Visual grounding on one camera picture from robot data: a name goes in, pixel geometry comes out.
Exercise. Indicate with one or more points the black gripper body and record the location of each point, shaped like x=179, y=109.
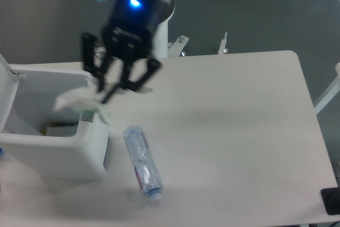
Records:
x=134, y=22

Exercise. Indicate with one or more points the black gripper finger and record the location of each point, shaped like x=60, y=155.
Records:
x=152, y=66
x=88, y=45

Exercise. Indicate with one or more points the white plastic bag wrapper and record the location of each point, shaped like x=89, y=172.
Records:
x=86, y=100

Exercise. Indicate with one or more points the clear plastic water bottle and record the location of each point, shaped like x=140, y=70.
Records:
x=144, y=167

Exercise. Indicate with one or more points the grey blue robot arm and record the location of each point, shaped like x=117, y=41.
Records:
x=128, y=36

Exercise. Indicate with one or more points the white trash can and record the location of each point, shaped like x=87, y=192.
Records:
x=27, y=97

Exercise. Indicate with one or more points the trash inside the can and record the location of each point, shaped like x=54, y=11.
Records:
x=59, y=130

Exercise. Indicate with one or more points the blue object at left edge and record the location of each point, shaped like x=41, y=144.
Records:
x=2, y=152

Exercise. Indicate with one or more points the black device at table edge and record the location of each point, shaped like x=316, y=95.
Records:
x=330, y=198

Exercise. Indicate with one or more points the white frame at right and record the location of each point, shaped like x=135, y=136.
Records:
x=329, y=93

